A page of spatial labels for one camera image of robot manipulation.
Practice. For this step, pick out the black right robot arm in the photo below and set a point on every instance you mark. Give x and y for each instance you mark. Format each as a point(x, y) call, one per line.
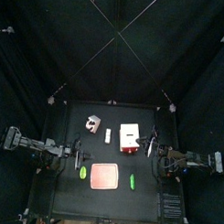
point(188, 159)

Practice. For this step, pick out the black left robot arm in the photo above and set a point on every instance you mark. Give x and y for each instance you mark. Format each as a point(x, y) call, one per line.
point(30, 142)

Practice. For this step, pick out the white and red toy box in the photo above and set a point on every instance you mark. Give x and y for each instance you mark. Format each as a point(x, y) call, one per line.
point(129, 137)

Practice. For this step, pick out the short green toy vegetable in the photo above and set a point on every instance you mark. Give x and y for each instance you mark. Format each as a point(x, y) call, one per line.
point(83, 172)

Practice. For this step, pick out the pink square tray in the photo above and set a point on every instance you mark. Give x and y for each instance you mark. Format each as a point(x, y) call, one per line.
point(104, 176)

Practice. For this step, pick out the long green toy vegetable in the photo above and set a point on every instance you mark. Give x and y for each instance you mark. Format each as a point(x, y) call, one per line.
point(132, 181)

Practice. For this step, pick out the white text label sticker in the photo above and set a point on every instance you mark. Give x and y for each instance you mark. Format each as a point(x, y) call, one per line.
point(171, 206)

